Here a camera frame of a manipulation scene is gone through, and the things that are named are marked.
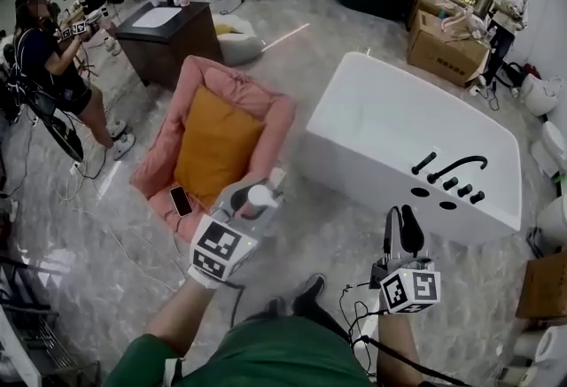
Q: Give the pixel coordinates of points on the black smartphone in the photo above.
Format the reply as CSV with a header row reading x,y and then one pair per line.
x,y
181,201

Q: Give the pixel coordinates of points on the white bathtub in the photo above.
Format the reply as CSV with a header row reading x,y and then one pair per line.
x,y
390,124

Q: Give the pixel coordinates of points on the white toilet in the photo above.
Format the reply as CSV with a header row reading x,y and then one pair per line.
x,y
540,95
553,221
551,150

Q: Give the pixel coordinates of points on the black bathtub faucet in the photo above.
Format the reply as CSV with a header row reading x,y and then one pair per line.
x,y
456,166

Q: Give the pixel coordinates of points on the dark brown vanity cabinet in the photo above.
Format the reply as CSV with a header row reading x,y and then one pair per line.
x,y
177,48

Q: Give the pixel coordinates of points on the orange cushion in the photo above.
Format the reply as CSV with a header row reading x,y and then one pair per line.
x,y
217,146

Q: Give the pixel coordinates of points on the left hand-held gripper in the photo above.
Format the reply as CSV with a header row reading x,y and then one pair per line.
x,y
221,245

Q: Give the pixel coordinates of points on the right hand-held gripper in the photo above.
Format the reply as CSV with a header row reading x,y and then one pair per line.
x,y
409,288

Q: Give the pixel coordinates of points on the black hand shower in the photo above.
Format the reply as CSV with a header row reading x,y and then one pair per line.
x,y
424,163

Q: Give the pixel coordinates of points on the large cardboard box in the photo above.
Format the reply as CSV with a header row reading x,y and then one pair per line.
x,y
443,51

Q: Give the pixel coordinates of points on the person's right forearm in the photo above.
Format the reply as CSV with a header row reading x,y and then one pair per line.
x,y
396,345

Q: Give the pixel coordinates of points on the white floor cushion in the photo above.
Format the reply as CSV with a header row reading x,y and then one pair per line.
x,y
239,46

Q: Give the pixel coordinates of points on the black faucet knob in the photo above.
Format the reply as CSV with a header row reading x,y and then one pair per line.
x,y
465,190
477,197
451,183

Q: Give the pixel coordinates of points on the person's black shoe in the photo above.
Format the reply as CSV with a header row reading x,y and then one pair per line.
x,y
310,294

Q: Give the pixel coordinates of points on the white paper roll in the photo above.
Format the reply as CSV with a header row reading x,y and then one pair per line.
x,y
551,347

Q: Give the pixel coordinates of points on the white sink basin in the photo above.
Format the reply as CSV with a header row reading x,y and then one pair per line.
x,y
157,17

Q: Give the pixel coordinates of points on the pink pet bed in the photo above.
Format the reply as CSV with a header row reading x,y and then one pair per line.
x,y
212,84

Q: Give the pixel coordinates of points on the person's left forearm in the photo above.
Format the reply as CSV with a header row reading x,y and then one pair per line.
x,y
181,319

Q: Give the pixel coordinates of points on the person's green shirt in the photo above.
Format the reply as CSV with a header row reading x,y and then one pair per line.
x,y
266,358

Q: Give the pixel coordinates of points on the brown cardboard box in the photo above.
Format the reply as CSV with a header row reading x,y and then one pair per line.
x,y
545,288

